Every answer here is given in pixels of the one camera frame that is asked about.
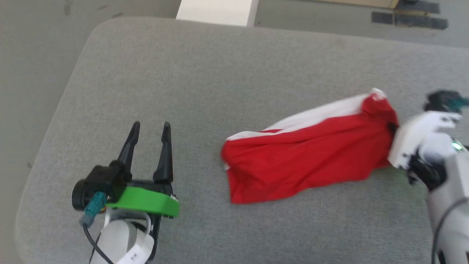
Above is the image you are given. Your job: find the red and white garment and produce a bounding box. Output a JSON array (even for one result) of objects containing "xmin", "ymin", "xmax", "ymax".
[{"xmin": 221, "ymin": 88, "xmax": 400, "ymax": 205}]

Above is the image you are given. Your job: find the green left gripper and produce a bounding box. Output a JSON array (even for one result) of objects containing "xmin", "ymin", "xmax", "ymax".
[{"xmin": 106, "ymin": 121, "xmax": 180, "ymax": 219}]

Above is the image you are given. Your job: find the teal plug left cable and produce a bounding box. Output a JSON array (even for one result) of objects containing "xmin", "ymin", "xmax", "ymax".
[{"xmin": 80, "ymin": 192, "xmax": 115, "ymax": 264}]

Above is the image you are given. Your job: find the grey fabric sofa seat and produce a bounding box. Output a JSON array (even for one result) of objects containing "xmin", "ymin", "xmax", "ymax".
[{"xmin": 15, "ymin": 16, "xmax": 469, "ymax": 264}]

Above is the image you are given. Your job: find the white box stool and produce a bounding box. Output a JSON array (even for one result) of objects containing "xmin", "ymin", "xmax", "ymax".
[{"xmin": 176, "ymin": 0, "xmax": 259, "ymax": 27}]

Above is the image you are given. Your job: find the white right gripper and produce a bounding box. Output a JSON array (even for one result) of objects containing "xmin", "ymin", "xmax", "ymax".
[{"xmin": 388, "ymin": 111, "xmax": 463, "ymax": 170}]

